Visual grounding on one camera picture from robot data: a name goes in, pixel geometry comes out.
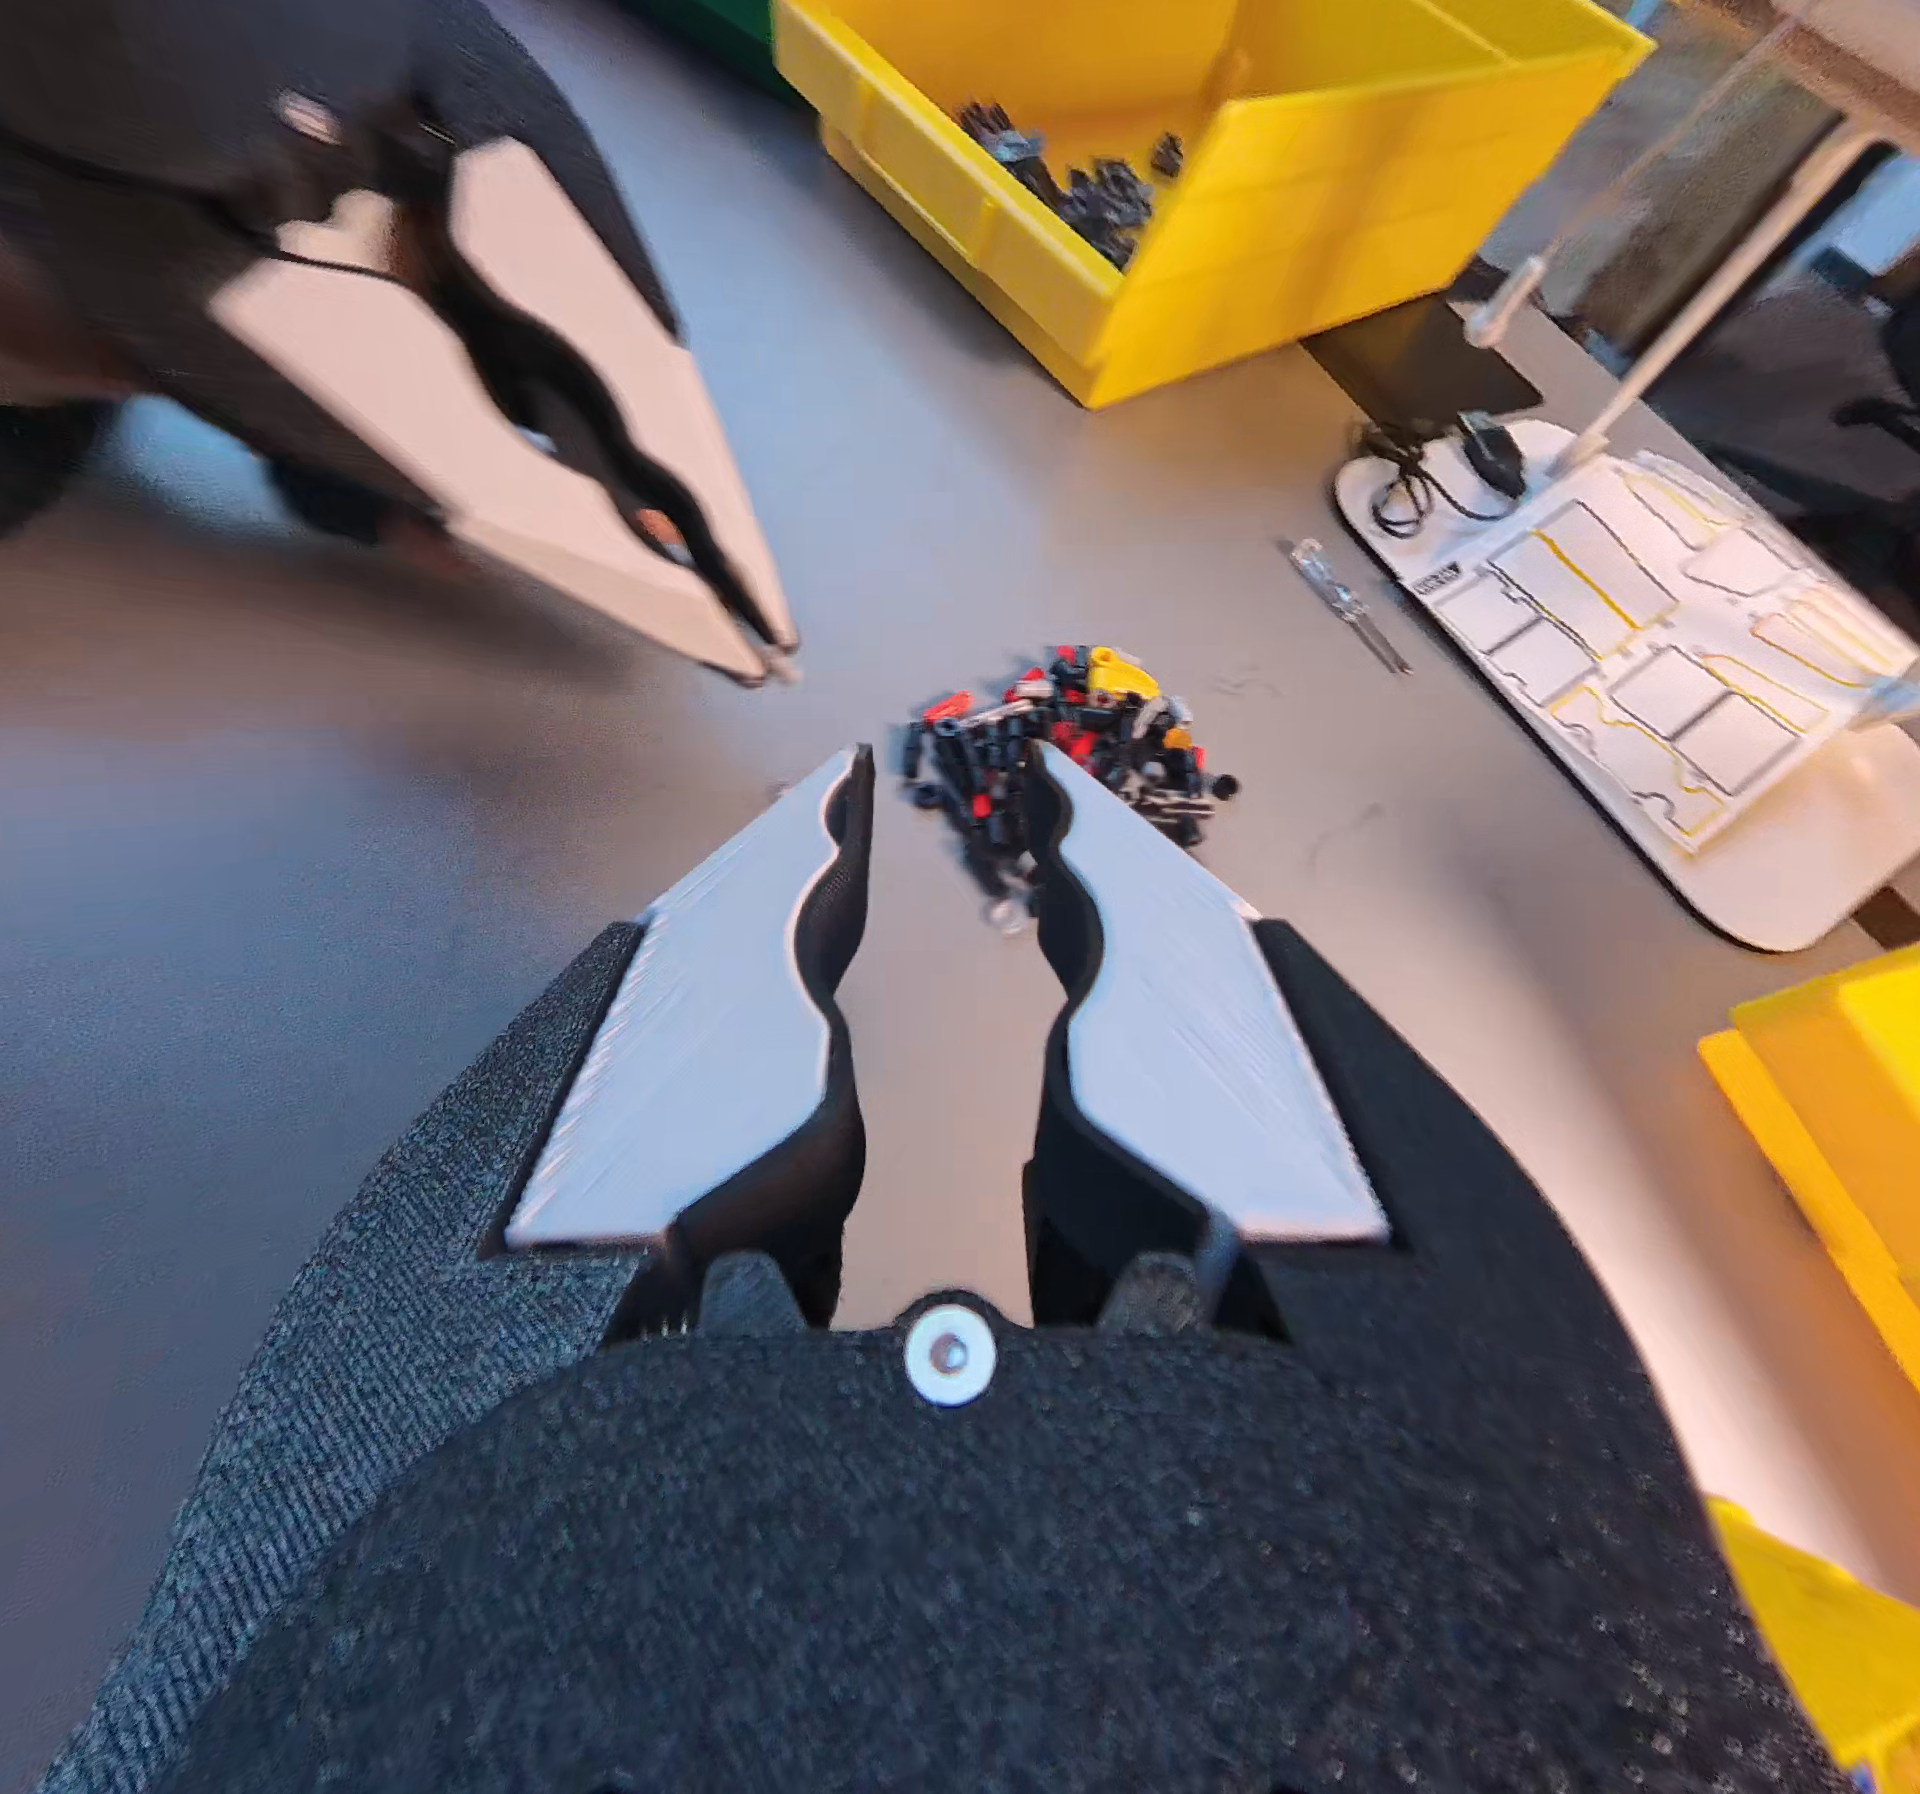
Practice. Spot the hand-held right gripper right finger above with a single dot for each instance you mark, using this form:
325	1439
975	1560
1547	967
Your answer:
1215	1090

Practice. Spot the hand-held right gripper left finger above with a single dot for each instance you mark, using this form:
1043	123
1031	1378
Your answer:
690	1076

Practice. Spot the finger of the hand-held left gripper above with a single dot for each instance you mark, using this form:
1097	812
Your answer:
600	323
449	427

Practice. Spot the pile of small connector pins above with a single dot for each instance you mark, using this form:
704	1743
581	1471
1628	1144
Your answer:
1049	759

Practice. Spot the heap of dark connector pieces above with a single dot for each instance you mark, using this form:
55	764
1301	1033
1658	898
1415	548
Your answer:
1097	187

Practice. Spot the yellow plastic storage bin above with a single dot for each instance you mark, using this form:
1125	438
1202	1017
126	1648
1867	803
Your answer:
1845	1076
1275	249

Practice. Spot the sticker sheet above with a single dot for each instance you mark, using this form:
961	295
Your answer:
1650	626

